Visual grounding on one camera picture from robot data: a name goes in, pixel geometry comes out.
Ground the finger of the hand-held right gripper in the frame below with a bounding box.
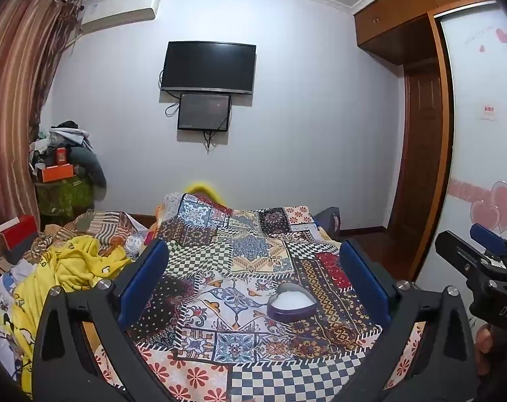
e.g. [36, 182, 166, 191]
[435, 229, 495, 291]
[469, 223, 507, 260]

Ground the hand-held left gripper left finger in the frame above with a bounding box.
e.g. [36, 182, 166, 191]
[32, 239, 183, 402]

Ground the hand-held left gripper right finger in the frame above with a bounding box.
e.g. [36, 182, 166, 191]
[338, 239, 479, 402]

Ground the purple heart-shaped tin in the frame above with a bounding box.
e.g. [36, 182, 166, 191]
[266, 282, 317, 323]

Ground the person's right hand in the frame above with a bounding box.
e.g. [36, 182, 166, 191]
[475, 322, 496, 378]

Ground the large pink heart sticker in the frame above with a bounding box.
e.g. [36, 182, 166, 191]
[470, 180, 507, 236]

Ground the pink banner sticker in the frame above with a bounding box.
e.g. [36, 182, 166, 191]
[448, 179, 494, 202]

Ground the dark blue bag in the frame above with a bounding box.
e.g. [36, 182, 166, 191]
[313, 207, 342, 242]

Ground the brown striped blanket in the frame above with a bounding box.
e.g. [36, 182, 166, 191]
[43, 208, 142, 253]

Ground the yellow cartoon blanket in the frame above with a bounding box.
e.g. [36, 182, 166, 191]
[10, 234, 133, 399]

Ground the wooden wardrobe with white door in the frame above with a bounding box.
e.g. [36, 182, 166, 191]
[413, 4, 507, 290]

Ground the yellow pillow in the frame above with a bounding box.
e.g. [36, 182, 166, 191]
[184, 180, 223, 204]

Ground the colourful patchwork blanket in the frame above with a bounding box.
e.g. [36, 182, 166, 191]
[81, 192, 427, 402]

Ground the brown wooden door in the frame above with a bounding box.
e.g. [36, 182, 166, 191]
[387, 62, 444, 236]

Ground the green patterned cloth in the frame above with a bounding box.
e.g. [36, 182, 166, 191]
[35, 176, 95, 219]

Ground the pile of clothes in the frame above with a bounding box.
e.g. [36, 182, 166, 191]
[29, 120, 108, 190]

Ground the orange box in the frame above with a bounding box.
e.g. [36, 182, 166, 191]
[41, 163, 77, 183]

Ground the red box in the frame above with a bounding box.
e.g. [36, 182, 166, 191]
[0, 214, 39, 251]

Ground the white cartoon print sheet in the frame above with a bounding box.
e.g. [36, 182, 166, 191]
[0, 259, 29, 383]

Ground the brown striped curtain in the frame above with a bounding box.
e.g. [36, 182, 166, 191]
[0, 0, 85, 262]

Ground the wooden overhead cabinet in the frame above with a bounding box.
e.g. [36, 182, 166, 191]
[353, 0, 496, 66]

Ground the white air conditioner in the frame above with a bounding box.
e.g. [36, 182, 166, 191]
[78, 0, 161, 35]

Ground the small black wall monitor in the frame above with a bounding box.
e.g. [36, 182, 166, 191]
[177, 93, 232, 132]

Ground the black wall television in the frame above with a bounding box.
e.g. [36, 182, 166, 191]
[160, 41, 257, 95]

